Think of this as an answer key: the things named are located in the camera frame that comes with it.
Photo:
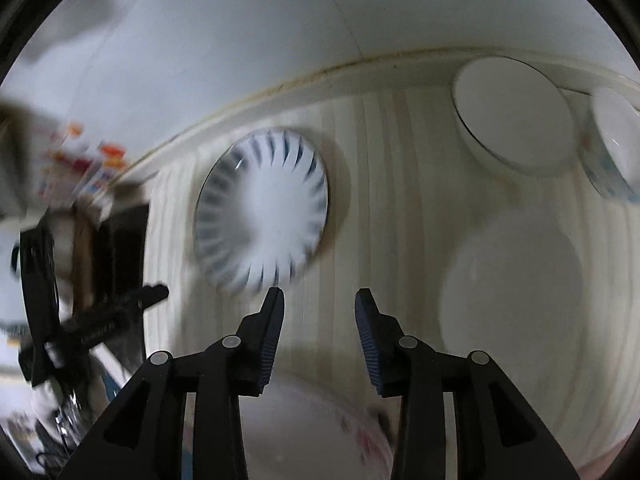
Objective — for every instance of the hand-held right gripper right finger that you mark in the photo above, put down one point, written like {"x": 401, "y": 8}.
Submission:
{"x": 367, "y": 340}

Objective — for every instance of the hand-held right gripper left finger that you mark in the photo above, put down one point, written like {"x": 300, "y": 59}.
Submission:
{"x": 272, "y": 332}

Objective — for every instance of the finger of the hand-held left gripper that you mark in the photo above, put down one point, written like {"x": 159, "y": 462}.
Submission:
{"x": 147, "y": 296}

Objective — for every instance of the pink patterned plate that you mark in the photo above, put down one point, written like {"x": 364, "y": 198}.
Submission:
{"x": 310, "y": 435}

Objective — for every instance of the blue leaf pattern plate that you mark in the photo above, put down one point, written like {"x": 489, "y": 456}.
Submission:
{"x": 262, "y": 210}

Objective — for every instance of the white bowl with blue print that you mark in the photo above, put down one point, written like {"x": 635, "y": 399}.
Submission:
{"x": 617, "y": 145}

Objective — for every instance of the black stove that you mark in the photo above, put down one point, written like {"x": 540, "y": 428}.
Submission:
{"x": 122, "y": 245}

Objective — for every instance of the striped tablecloth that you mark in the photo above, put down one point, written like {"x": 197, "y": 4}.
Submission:
{"x": 400, "y": 185}

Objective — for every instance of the colourful wall stickers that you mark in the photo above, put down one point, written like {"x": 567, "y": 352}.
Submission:
{"x": 80, "y": 165}

